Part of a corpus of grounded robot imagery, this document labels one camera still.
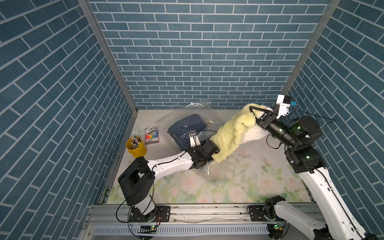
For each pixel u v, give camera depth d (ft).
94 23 2.47
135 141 2.70
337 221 1.24
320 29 2.58
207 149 2.11
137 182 1.42
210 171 2.89
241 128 1.87
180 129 3.00
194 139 2.32
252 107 1.86
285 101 1.70
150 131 3.36
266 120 1.64
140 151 2.89
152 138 3.34
